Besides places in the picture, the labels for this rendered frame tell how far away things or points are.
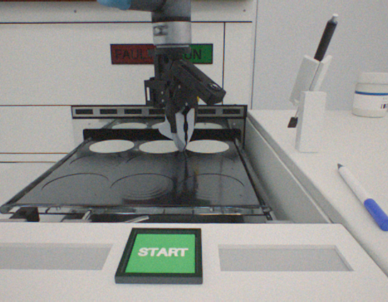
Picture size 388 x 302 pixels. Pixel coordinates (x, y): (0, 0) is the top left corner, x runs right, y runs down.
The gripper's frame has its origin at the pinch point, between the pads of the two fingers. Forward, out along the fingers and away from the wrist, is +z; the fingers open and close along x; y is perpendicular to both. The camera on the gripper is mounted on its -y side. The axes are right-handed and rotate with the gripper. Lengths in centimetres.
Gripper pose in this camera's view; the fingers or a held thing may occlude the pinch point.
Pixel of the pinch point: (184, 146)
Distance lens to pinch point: 63.5
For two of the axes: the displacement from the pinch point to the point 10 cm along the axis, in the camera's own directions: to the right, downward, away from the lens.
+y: -8.0, -1.8, 5.7
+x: -6.0, 2.8, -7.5
